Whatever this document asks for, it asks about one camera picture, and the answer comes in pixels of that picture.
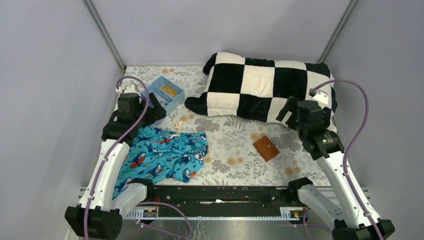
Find blue shark print shorts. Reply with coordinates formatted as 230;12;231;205
112;125;209;198

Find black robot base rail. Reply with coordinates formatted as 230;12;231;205
144;185;304;217

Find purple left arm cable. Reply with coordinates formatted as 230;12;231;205
82;76;194;240

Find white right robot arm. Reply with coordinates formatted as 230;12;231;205
276;96;395;240

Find perforated metal cable tray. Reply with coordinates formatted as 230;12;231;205
123;207;303;223

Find blue three-compartment organizer box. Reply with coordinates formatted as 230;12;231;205
147;76;186;115

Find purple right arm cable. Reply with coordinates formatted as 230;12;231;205
302;79;385;240

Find black white checkered pillow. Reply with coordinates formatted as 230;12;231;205
184;51;334;123

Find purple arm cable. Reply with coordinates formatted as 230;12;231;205
82;76;194;240
302;79;385;240

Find brown leather card holder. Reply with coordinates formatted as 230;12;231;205
252;135;280;162

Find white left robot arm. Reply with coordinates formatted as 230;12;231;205
64;93;166;240

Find floral patterned table cloth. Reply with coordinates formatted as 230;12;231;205
125;66;330;187

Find gold card in box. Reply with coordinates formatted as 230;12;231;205
161;85;178;98

